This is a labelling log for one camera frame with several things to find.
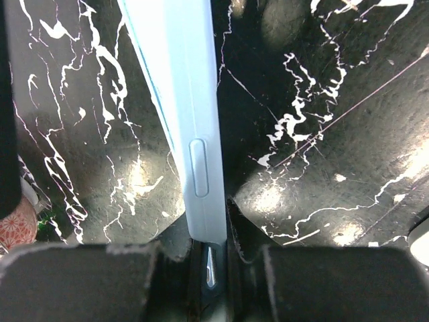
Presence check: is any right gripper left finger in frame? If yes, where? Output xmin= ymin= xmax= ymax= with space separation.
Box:
xmin=1 ymin=226 xmax=201 ymax=321

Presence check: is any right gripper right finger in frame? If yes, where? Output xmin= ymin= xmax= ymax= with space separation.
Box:
xmin=227 ymin=199 xmax=428 ymax=321

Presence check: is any light blue phone case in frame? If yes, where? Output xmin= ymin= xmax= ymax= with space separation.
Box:
xmin=119 ymin=1 xmax=227 ymax=245

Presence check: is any leaf patterned bowl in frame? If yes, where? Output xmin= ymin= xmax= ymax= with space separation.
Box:
xmin=1 ymin=196 xmax=38 ymax=253

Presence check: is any white round bowl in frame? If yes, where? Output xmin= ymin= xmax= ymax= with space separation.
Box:
xmin=408 ymin=220 xmax=429 ymax=266

